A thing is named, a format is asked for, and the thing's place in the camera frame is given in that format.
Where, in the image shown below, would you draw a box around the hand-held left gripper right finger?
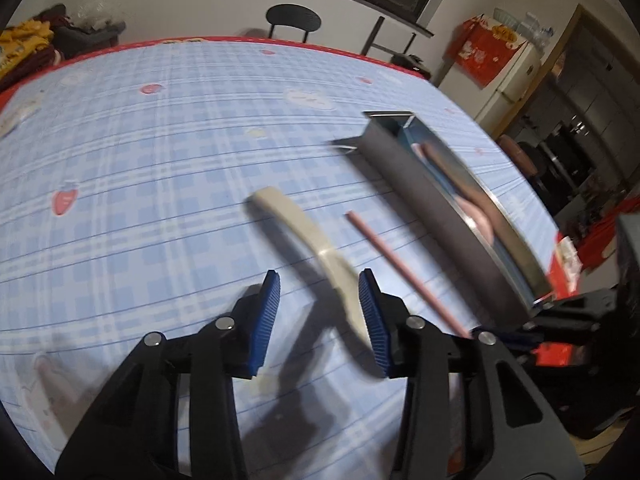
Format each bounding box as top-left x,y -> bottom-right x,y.
359,268 -> 586,480

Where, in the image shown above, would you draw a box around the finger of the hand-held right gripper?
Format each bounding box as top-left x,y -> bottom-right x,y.
529,287 -> 621,334
472,326 -> 621,377

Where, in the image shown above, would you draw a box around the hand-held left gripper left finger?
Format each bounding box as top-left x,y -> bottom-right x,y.
55,270 -> 282,480

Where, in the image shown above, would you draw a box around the pink chopstick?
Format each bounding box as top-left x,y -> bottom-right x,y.
346,211 -> 472,338

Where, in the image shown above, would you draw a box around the beige spoon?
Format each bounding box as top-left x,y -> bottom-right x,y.
250,186 -> 373,346

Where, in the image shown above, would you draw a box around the metal utensil tray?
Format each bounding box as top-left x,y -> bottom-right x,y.
332,110 -> 555,321

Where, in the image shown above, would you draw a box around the pink spoon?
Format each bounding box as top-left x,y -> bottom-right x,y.
420,142 -> 496,241

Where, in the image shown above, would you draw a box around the blue spoon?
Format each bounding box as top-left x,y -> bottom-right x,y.
400,121 -> 468,201

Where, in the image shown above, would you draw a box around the brown plastic bucket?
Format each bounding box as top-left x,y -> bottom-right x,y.
497,134 -> 539,176

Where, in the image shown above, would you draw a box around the white fridge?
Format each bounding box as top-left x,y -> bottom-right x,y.
472,42 -> 544,136

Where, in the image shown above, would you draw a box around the clear plastic containers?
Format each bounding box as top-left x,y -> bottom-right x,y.
517,17 -> 556,49

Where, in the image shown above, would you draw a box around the red printed cloth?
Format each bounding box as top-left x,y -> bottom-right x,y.
446,14 -> 524,90

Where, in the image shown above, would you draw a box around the rice cooker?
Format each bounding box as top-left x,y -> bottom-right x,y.
394,52 -> 431,80

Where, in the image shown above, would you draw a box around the black round chair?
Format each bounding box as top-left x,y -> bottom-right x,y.
266,4 -> 322,44

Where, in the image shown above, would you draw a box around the dark grey stool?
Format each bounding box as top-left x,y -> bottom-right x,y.
52,20 -> 126,59

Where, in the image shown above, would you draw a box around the dark red clothes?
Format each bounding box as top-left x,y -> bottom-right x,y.
0,47 -> 64,92

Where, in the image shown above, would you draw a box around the crumpled clear plastic bags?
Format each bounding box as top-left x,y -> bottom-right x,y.
70,2 -> 114,29

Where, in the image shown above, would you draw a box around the wooden door frame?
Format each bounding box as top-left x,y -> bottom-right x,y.
492,4 -> 640,137

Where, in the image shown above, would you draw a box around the black metal frame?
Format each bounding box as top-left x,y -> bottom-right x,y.
362,16 -> 419,59

